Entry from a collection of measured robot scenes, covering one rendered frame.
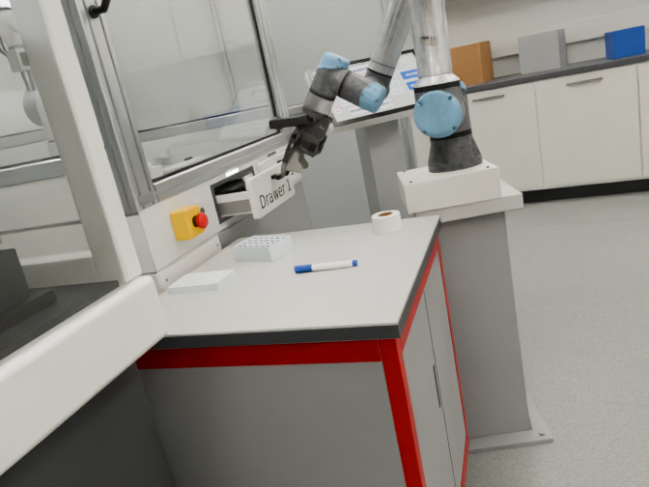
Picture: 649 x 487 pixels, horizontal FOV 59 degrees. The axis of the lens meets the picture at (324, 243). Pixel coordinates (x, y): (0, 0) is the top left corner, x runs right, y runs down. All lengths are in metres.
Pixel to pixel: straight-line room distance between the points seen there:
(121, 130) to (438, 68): 0.76
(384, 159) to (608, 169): 2.20
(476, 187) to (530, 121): 2.78
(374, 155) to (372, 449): 1.63
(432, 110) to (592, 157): 2.96
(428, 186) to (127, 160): 0.74
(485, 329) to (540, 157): 2.73
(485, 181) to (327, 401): 0.77
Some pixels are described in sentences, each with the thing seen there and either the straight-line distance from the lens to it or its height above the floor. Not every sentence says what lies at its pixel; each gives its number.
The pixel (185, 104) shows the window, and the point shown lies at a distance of 1.61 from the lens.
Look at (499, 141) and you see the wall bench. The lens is 4.33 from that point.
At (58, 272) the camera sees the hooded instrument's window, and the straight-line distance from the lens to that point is 0.80.
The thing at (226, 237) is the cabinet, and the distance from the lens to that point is 1.64.
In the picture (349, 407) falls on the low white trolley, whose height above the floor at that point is 0.60.
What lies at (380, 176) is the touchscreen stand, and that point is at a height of 0.70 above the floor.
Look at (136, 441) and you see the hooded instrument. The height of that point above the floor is 0.65.
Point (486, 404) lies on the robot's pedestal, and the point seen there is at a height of 0.13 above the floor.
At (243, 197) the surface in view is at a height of 0.88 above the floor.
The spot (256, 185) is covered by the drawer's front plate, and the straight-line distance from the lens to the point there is 1.57.
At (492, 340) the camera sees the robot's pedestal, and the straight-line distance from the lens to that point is 1.74.
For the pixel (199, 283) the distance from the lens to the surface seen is 1.27.
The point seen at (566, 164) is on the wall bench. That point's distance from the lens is 4.34.
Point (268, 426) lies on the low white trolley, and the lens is 1.10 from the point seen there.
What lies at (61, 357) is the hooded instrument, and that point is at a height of 0.88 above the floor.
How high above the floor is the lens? 1.13
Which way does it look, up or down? 15 degrees down
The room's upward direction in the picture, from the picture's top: 12 degrees counter-clockwise
